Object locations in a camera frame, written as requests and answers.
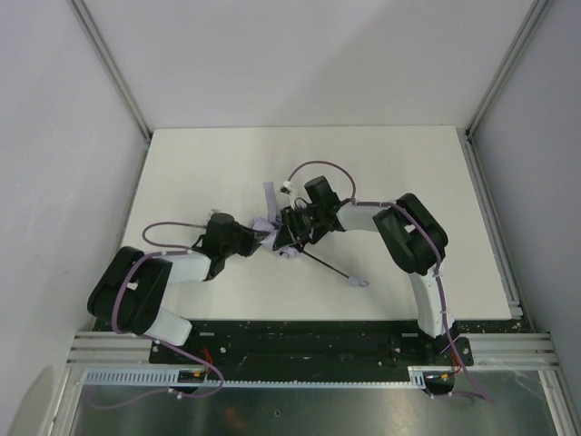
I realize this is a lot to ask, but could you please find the lavender folding umbrella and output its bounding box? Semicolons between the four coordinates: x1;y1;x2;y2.
251;182;369;288

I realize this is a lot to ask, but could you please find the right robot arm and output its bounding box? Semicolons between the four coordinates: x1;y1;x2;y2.
272;176;454;363

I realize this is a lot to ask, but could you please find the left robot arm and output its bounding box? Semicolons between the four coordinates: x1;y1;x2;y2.
87;213;269;346

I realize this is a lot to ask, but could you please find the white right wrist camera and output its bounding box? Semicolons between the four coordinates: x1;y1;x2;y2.
280;180;294;196

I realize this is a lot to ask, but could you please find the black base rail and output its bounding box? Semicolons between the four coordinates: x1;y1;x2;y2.
149;321;474;383

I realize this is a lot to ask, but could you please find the right aluminium frame post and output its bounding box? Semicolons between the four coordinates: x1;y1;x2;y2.
465;0;550;137

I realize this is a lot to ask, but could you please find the aluminium frame post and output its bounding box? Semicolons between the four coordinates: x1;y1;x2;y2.
465;0;550;137
70;0;153;142

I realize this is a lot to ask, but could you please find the grey slotted cable duct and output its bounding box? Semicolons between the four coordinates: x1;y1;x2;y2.
84;367;455;392

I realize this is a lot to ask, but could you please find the left aluminium frame post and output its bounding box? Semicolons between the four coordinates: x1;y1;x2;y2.
70;0;153;142

